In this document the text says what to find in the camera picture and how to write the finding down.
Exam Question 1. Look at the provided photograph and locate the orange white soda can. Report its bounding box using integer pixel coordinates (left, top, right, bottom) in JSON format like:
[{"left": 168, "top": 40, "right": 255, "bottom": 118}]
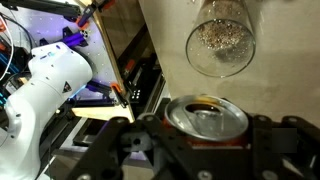
[{"left": 163, "top": 94, "right": 250, "bottom": 148}]

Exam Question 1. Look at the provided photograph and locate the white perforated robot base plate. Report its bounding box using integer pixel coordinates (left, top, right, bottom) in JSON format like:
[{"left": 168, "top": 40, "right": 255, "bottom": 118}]
[{"left": 6, "top": 0, "right": 126, "bottom": 111}]

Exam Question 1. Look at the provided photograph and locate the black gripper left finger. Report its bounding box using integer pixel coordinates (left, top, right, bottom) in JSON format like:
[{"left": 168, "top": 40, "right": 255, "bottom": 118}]
[{"left": 66, "top": 98, "right": 214, "bottom": 180}]

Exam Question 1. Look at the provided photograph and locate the clear tall drinking glass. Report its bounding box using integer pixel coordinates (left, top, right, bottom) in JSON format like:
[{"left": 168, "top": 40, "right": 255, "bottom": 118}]
[{"left": 185, "top": 0, "right": 257, "bottom": 79}]

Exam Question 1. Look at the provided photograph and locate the purple metal bracket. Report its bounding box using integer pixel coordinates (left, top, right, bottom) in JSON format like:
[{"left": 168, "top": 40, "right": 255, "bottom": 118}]
[{"left": 61, "top": 26, "right": 90, "bottom": 48}]

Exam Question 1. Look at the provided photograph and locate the light wooden cart top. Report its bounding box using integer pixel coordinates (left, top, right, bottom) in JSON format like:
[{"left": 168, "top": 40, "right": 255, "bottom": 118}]
[{"left": 71, "top": 0, "right": 137, "bottom": 123}]

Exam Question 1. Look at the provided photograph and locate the orange black clamp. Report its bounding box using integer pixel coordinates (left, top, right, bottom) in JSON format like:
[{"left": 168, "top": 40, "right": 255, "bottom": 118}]
[
  {"left": 110, "top": 82, "right": 130, "bottom": 108},
  {"left": 75, "top": 0, "right": 117, "bottom": 30}
]

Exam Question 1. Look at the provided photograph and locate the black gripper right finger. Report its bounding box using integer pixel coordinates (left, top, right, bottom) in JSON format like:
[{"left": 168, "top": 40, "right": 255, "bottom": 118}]
[{"left": 250, "top": 114, "right": 320, "bottom": 180}]

